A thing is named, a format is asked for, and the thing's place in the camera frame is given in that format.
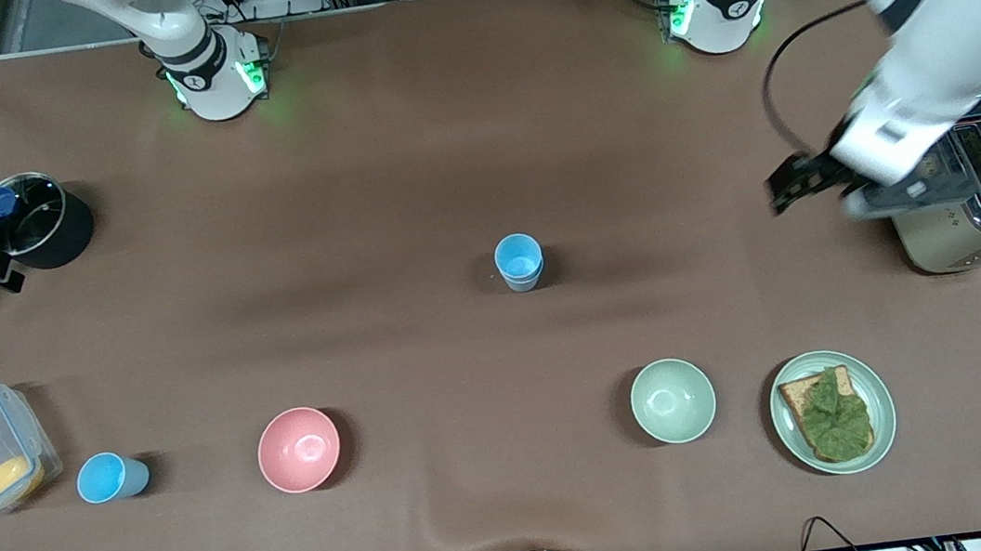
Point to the blue cup holding paper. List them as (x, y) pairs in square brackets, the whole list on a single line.
[(525, 285)]

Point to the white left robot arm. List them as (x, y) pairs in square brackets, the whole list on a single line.
[(937, 24)]

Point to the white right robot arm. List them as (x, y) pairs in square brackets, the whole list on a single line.
[(208, 67)]

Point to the beige chrome toaster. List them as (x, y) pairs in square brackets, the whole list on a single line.
[(954, 242)]

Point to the toast slice under lettuce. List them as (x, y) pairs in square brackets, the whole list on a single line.
[(794, 395)]

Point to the pale green plate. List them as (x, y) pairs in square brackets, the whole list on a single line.
[(881, 405)]

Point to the green lettuce leaf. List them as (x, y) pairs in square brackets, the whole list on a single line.
[(838, 420)]

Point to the pale green bowl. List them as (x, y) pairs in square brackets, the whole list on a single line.
[(673, 401)]

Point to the pink bowl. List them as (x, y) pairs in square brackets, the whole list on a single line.
[(299, 451)]

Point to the brown table cover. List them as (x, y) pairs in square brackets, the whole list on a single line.
[(441, 178)]

